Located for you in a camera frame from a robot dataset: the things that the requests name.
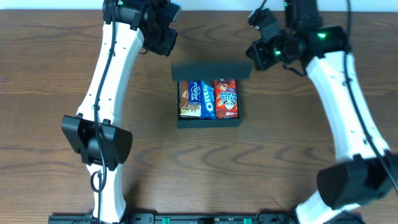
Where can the brown Pocky box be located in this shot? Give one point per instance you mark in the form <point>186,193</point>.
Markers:
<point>187,110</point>

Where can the blue Eclipse gum pack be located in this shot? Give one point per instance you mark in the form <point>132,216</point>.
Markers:
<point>194,92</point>

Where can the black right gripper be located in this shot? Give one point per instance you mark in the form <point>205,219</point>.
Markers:
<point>259,58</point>

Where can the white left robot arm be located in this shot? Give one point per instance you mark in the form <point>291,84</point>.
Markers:
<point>130,28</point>

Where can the blue Oreo cookie pack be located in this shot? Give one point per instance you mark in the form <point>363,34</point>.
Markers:
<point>207,100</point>

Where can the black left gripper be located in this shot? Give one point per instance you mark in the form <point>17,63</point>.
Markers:
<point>168,35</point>

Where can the black gift box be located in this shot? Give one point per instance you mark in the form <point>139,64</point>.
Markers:
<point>210,70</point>

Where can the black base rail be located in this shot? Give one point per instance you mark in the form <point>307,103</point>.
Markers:
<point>149,218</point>

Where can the red Hello Panda box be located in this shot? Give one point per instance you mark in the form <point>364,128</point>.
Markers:
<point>226,99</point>

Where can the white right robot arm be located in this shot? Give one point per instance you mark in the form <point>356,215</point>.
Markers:
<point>366,169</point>

